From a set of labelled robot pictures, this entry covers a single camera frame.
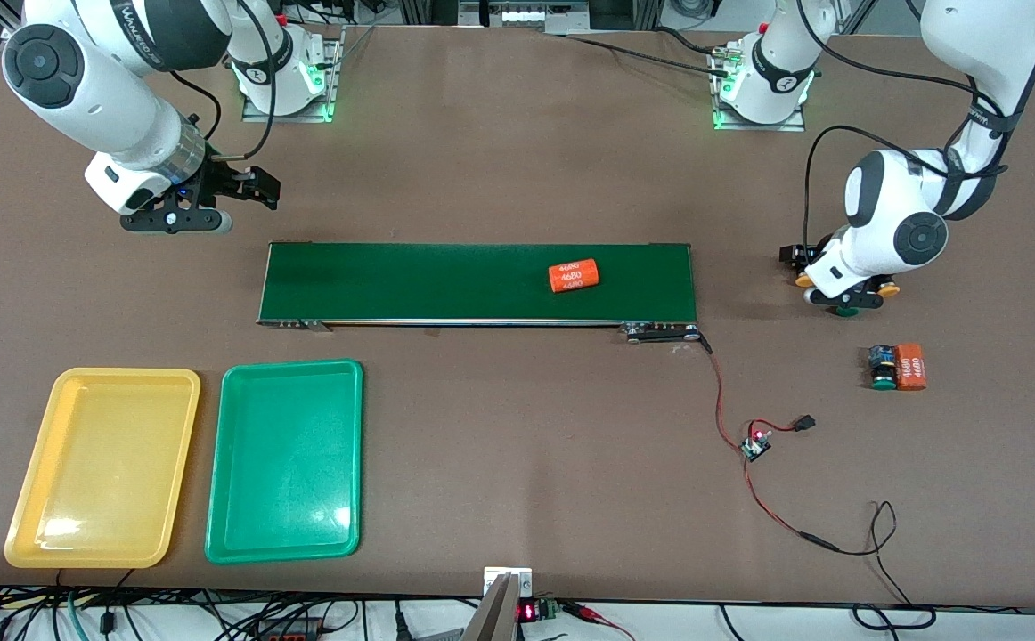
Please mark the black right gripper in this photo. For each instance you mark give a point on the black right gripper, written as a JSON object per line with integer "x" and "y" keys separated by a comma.
{"x": 222, "y": 179}

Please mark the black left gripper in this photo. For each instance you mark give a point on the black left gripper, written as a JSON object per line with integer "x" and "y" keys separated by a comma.
{"x": 794, "y": 255}

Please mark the yellow mushroom push button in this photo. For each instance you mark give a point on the yellow mushroom push button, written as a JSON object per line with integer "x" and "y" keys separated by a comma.
{"x": 804, "y": 279}
{"x": 888, "y": 288}

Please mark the green mushroom push button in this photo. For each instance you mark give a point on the green mushroom push button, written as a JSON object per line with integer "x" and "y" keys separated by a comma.
{"x": 847, "y": 311}
{"x": 881, "y": 367}

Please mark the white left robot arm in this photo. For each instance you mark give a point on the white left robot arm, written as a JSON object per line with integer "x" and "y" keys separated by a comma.
{"x": 892, "y": 223}

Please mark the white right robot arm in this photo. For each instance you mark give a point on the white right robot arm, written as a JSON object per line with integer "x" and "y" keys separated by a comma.
{"x": 99, "y": 107}

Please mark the black plug connector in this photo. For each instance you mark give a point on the black plug connector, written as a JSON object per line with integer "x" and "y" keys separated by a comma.
{"x": 804, "y": 423}

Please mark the small black controller board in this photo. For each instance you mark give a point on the small black controller board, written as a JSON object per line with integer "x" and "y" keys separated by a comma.
{"x": 756, "y": 447}

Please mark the green conveyor belt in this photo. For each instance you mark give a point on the green conveyor belt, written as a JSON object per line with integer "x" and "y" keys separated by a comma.
{"x": 446, "y": 280}

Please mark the green plastic tray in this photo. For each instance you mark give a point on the green plastic tray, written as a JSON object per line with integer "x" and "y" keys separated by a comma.
{"x": 286, "y": 463}

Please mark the grey control box with lights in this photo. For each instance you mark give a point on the grey control box with lights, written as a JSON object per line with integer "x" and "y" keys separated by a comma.
{"x": 522, "y": 15}

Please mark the yellow plastic tray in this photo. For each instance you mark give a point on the yellow plastic tray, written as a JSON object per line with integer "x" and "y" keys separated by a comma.
{"x": 103, "y": 467}

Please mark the red clip lead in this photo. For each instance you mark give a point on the red clip lead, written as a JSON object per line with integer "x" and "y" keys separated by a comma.
{"x": 593, "y": 614}

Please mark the black power strip red switches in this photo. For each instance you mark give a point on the black power strip red switches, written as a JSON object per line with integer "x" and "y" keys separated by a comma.
{"x": 290, "y": 630}

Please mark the red digit display module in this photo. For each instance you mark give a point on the red digit display module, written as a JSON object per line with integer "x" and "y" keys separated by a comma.
{"x": 531, "y": 612}

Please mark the right arm aluminium base plate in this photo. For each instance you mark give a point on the right arm aluminium base plate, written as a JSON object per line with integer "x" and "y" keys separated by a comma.
{"x": 336, "y": 71}

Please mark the left arm aluminium base plate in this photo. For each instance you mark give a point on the left arm aluminium base plate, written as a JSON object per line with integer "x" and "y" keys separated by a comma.
{"x": 719, "y": 89}

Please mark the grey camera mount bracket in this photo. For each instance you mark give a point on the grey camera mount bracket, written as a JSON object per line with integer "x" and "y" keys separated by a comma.
{"x": 493, "y": 614}

